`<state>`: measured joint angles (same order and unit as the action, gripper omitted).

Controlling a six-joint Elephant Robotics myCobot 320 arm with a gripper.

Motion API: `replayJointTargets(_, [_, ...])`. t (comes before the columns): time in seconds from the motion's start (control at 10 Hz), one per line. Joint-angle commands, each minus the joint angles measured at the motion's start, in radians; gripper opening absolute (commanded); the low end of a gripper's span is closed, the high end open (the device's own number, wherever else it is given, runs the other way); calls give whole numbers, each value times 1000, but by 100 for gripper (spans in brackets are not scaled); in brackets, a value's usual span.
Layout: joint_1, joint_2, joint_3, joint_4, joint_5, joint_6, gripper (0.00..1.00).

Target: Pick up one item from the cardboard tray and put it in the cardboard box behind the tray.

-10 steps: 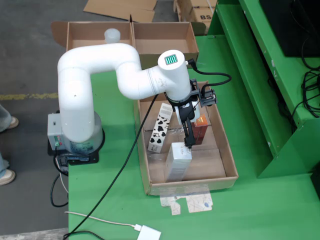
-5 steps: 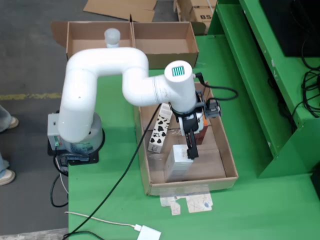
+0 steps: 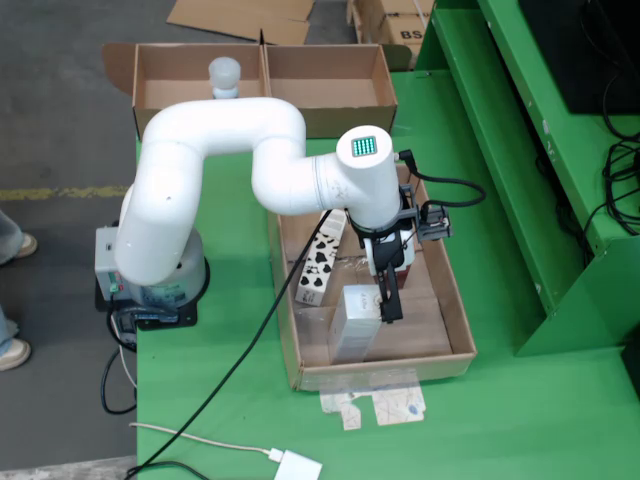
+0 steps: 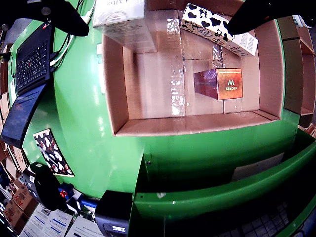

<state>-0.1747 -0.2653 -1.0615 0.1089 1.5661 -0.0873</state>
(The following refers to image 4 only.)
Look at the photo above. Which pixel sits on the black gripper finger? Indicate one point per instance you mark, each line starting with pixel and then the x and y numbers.
pixel 37 8
pixel 266 10

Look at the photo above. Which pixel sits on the tall white cosmetic box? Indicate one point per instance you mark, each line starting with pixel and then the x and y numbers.
pixel 118 14

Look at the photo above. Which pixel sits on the open brown cardboard box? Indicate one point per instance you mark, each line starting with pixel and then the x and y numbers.
pixel 286 30
pixel 293 79

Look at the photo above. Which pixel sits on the red orange product box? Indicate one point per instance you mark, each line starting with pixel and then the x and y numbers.
pixel 229 84

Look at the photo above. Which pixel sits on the shallow cardboard tray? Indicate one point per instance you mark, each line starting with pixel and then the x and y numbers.
pixel 158 98

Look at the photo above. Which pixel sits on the red printed cardboard box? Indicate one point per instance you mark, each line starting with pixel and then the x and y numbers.
pixel 23 197

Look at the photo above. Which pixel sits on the white bottle teal label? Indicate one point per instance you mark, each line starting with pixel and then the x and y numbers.
pixel 302 22

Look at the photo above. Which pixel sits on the white usb adapter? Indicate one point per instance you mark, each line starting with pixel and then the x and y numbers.
pixel 87 19

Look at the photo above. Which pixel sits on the black laptop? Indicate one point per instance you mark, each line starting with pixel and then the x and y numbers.
pixel 32 64

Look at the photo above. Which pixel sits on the cow print carton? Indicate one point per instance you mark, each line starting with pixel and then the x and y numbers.
pixel 212 29

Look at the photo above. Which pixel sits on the black white patterned card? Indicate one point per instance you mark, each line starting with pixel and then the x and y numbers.
pixel 53 154

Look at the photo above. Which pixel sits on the green metal shelf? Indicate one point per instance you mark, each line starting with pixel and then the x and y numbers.
pixel 197 202

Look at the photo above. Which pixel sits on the printed paper sheets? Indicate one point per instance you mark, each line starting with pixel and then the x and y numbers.
pixel 56 222

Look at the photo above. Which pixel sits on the black label printer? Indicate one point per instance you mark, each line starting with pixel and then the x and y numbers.
pixel 113 212

